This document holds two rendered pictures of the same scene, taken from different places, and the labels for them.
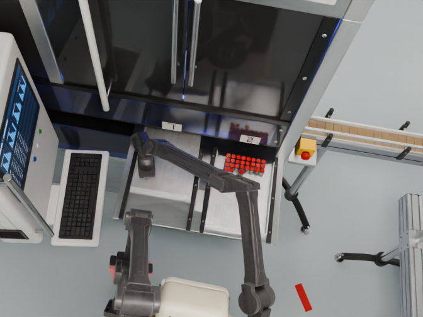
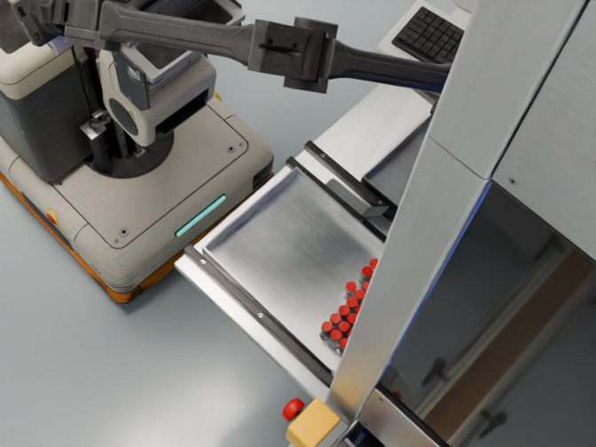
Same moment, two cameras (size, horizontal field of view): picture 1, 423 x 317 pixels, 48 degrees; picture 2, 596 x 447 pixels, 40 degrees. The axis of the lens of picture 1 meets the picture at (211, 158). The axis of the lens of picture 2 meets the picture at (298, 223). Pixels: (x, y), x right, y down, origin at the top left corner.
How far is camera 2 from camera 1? 1.42 m
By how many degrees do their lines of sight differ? 47
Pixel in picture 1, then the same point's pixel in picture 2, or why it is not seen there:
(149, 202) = (396, 123)
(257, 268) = (127, 11)
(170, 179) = not seen: hidden behind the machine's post
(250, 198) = (240, 29)
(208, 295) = not seen: outside the picture
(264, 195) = (278, 310)
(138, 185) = not seen: hidden behind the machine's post
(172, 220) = (340, 137)
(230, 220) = (274, 220)
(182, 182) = (400, 191)
